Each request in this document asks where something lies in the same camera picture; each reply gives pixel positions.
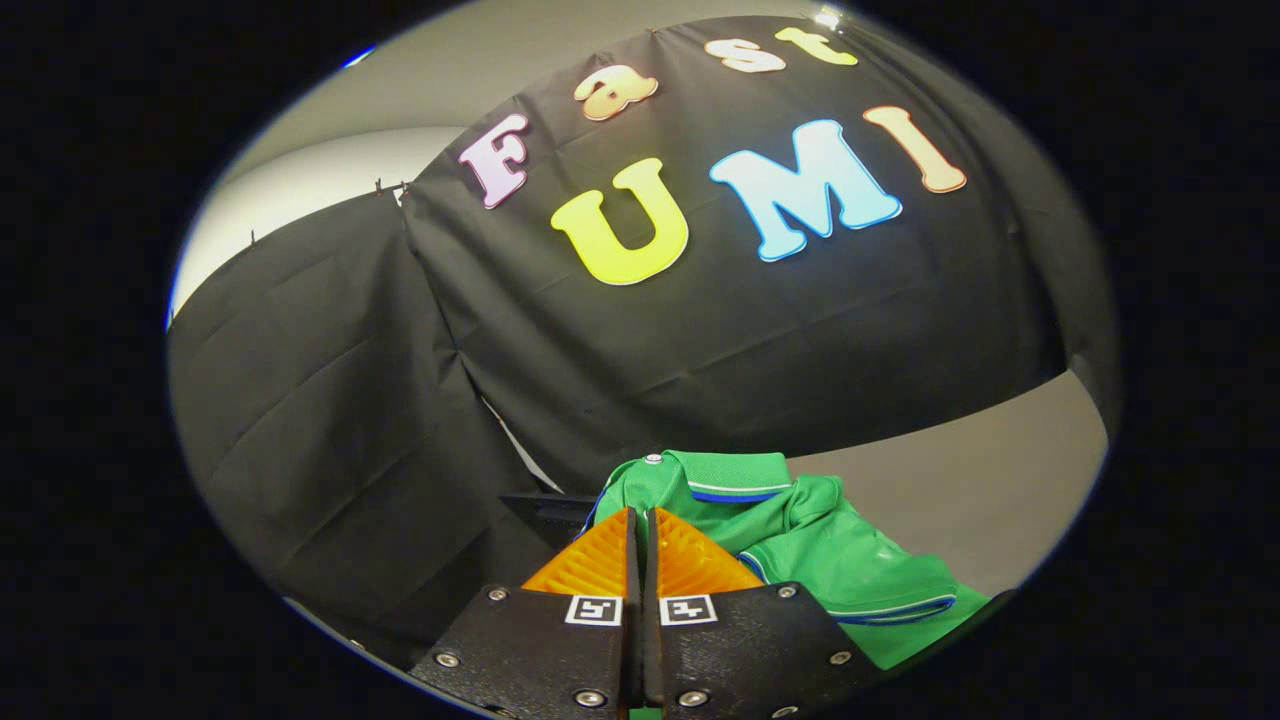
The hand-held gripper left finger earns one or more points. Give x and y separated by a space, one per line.
560 650

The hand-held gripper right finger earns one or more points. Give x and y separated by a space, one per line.
740 650

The dark washing machine lid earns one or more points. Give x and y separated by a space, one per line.
550 520

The green polo shirt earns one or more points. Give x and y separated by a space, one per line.
850 560

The beige cabinet with dark top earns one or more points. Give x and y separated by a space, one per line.
950 480

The black backdrop cloth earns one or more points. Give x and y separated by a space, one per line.
330 420

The small ceiling light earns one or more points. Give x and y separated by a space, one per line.
826 16

